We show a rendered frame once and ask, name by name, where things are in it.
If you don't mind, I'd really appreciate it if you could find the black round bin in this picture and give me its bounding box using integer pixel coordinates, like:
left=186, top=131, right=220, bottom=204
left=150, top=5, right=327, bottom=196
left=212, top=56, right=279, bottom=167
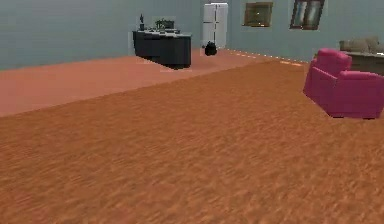
left=204, top=41, right=218, bottom=57

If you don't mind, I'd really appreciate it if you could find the black kitchen counter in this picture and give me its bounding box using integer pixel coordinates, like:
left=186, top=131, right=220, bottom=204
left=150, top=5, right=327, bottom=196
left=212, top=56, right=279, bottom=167
left=132, top=29, right=193, bottom=70

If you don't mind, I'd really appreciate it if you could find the white fridge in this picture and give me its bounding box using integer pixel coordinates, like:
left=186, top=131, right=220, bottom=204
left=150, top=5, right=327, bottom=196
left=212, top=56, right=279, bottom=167
left=202, top=2, right=229, bottom=50

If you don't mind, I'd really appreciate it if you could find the green house plant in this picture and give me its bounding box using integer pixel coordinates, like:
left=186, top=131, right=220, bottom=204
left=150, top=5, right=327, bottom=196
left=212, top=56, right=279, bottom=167
left=154, top=18, right=176, bottom=31

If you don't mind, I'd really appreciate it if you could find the brown framed picture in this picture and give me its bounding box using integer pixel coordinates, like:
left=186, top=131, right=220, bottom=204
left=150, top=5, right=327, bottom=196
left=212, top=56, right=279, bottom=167
left=243, top=1, right=274, bottom=28

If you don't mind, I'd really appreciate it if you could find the pink armchair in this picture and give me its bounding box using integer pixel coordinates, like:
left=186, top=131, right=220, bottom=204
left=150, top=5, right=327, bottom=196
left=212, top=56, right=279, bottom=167
left=302, top=47, right=384, bottom=120

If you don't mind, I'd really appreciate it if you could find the beige sofa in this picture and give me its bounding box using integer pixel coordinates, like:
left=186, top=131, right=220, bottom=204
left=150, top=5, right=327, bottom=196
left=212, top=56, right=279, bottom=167
left=338, top=35, right=384, bottom=76

